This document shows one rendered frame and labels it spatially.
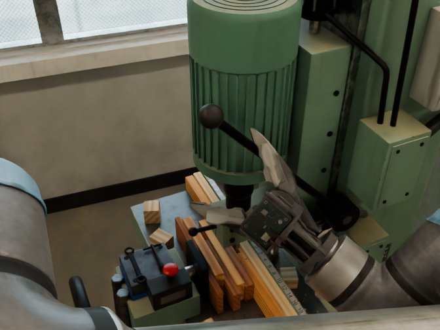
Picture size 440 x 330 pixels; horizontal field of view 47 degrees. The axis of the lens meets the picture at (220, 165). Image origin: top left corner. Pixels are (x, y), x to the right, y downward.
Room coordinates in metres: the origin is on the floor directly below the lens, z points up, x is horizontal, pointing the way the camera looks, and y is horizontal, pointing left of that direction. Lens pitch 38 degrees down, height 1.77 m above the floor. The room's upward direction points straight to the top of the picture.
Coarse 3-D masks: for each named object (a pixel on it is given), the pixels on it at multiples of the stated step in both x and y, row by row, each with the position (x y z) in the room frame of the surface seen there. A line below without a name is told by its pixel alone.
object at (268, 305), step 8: (192, 176) 1.02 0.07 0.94; (192, 184) 0.99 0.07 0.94; (192, 192) 0.97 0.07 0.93; (200, 192) 0.95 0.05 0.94; (200, 200) 0.92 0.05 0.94; (208, 200) 0.92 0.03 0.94; (208, 224) 0.88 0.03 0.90; (232, 248) 0.77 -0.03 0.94; (248, 264) 0.72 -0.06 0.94; (248, 272) 0.70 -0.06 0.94; (256, 272) 0.70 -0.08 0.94; (256, 280) 0.68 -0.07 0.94; (256, 288) 0.66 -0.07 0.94; (264, 288) 0.66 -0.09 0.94; (256, 296) 0.65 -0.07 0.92; (264, 296) 0.64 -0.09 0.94; (264, 304) 0.63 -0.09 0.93; (272, 304) 0.62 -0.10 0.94; (264, 312) 0.62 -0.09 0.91; (272, 312) 0.60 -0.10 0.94; (280, 312) 0.60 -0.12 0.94
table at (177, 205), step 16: (160, 208) 0.94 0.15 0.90; (176, 208) 0.94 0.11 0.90; (192, 208) 0.94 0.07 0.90; (144, 224) 0.88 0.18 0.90; (160, 224) 0.88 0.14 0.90; (144, 240) 0.84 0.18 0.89; (176, 240) 0.83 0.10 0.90; (208, 304) 0.65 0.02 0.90; (224, 304) 0.65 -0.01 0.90; (240, 304) 0.65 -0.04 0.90; (256, 304) 0.65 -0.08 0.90; (192, 320) 0.61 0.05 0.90; (224, 320) 0.61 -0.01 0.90
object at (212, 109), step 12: (204, 108) 0.58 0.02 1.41; (216, 108) 0.58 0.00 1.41; (204, 120) 0.57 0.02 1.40; (216, 120) 0.57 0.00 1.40; (228, 132) 0.59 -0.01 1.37; (240, 132) 0.60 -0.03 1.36; (252, 144) 0.61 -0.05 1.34; (300, 180) 0.64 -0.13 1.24; (312, 192) 0.66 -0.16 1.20; (336, 192) 0.71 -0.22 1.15; (324, 204) 0.67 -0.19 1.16; (336, 204) 0.68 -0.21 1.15; (348, 204) 0.68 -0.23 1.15; (324, 216) 0.68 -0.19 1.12; (336, 216) 0.66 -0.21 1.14; (348, 216) 0.67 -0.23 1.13; (360, 216) 0.70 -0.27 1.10; (336, 228) 0.66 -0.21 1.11; (348, 228) 0.67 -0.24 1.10
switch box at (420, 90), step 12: (432, 12) 0.77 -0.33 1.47; (432, 24) 0.76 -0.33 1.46; (432, 36) 0.76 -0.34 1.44; (432, 48) 0.75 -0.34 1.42; (420, 60) 0.77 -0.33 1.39; (432, 60) 0.74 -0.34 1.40; (420, 72) 0.76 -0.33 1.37; (432, 72) 0.74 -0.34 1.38; (420, 84) 0.75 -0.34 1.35; (432, 84) 0.73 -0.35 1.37; (420, 96) 0.75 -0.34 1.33; (432, 96) 0.73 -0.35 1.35; (432, 108) 0.72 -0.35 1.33
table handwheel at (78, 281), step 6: (72, 276) 0.71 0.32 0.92; (78, 276) 0.70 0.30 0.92; (72, 282) 0.67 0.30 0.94; (78, 282) 0.67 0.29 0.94; (72, 288) 0.65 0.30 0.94; (78, 288) 0.65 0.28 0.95; (84, 288) 0.66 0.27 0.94; (72, 294) 0.64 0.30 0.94; (78, 294) 0.63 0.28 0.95; (84, 294) 0.63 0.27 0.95; (78, 300) 0.62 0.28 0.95; (84, 300) 0.62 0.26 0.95; (78, 306) 0.60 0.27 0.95; (84, 306) 0.60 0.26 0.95; (90, 306) 0.61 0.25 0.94
